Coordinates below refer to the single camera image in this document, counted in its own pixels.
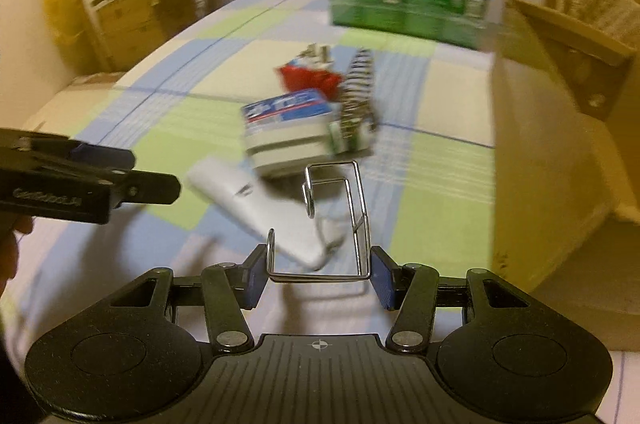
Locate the bright green box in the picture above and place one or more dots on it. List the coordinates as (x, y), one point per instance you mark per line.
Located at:
(405, 8)

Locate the flat cardboard piece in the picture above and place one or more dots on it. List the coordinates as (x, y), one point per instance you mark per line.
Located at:
(95, 81)

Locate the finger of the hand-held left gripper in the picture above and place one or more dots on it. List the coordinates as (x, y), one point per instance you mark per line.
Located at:
(150, 190)
(102, 156)

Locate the white oblong device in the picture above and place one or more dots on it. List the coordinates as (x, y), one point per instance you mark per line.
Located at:
(240, 199)

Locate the chair with quilted cover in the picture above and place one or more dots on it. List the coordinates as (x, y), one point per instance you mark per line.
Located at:
(597, 6)

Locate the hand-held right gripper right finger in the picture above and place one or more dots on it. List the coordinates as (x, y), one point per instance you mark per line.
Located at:
(382, 280)

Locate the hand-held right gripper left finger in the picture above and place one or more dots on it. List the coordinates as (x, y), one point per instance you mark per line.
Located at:
(255, 278)

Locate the cardboard box with print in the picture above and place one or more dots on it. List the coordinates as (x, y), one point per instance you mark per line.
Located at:
(150, 18)

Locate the person's left hand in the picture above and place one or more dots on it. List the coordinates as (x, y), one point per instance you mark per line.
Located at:
(7, 249)

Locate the yellow plastic bag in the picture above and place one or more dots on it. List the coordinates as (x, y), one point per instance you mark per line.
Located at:
(65, 8)

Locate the red and white toy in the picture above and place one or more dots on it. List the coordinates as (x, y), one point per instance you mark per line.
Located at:
(305, 78)

